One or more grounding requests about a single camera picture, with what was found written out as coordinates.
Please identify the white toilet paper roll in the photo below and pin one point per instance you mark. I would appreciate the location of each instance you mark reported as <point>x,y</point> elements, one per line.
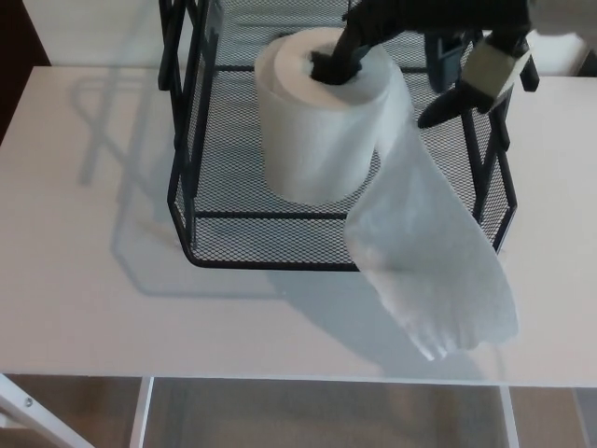
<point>308,140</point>

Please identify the white metal-frame table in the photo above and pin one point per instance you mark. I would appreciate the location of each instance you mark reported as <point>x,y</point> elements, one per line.
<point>93,303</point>

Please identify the black mesh file tray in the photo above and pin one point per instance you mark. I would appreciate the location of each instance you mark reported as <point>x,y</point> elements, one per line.
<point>261,233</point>

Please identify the dark brown wooden furniture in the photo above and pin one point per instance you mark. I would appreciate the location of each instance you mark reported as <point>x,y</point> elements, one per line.
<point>16,46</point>

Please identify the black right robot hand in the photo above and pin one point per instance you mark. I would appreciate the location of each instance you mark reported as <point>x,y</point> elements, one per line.
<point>420,16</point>

